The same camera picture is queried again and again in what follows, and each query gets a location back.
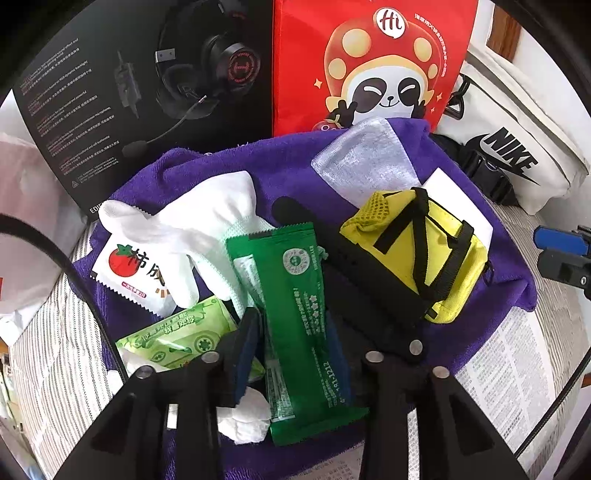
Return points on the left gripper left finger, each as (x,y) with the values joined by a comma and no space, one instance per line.
(238,350)

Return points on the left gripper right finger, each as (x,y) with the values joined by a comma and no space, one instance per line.
(346,349)

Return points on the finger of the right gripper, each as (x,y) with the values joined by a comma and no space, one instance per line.
(575,242)
(566,268)

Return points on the green tissue pack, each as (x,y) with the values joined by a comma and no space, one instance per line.
(175,341)

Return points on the white tissue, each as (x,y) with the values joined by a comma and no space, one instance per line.
(247,423)

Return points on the green wipe packet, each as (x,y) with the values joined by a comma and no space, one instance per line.
(281,270)

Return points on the white sponge block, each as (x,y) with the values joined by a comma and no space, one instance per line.
(448,194)

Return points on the white tomato sachet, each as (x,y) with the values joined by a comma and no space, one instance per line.
(130,271)

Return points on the white glove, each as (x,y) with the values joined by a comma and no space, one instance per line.
(187,237)

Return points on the yellow mini Adidas bag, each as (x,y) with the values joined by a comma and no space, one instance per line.
(434,253)

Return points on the purple towel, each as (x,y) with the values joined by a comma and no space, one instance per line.
(289,190)

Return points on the white Nike bag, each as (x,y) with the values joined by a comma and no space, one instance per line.
(501,116)

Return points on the newspaper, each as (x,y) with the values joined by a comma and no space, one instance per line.
(510,378)

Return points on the translucent organza pouch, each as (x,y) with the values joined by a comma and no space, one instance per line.
(367,158)

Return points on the white Miniso plastic bag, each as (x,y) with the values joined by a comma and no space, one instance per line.
(39,221)

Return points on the red panda paper bag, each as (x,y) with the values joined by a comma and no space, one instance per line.
(337,63)

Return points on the black headset box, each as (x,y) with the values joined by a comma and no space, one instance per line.
(125,81)

